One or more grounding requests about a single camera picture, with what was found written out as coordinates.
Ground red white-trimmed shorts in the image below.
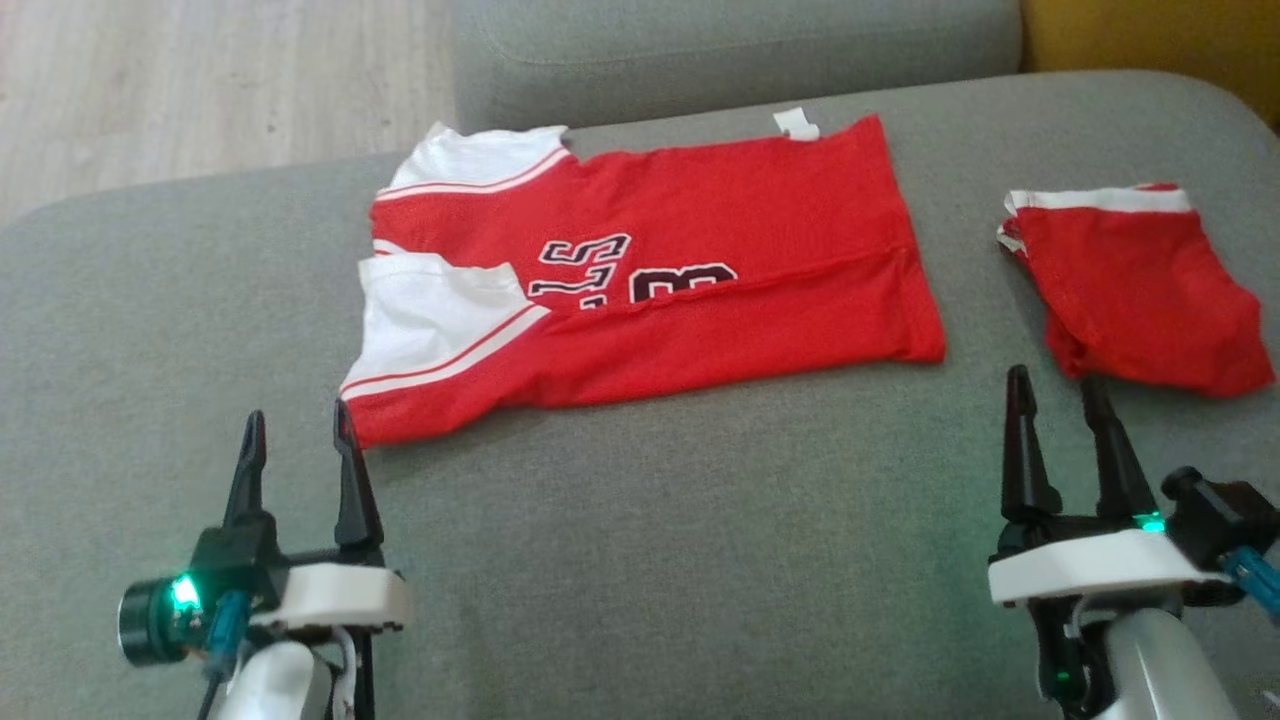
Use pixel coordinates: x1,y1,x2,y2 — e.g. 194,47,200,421
996,183,1277,399

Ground yellow cushion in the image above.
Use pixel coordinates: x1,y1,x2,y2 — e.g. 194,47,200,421
1020,0,1280,127

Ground large grey sofa seat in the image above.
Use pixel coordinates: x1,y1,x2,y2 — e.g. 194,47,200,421
0,70,1280,720

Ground red white basketball jersey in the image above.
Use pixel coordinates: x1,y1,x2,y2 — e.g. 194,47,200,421
338,105,947,449

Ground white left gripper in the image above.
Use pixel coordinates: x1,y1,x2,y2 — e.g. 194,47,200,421
190,400,413,634

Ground teal cable connector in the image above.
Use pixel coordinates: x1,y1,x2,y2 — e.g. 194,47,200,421
205,590,252,683
1225,548,1280,623

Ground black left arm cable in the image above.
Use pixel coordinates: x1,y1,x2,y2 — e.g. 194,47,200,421
195,668,233,720

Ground small grey sofa cushion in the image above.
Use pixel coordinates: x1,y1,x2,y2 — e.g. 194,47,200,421
450,0,1024,133

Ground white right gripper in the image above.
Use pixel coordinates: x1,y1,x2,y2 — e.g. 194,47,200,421
988,365,1231,607

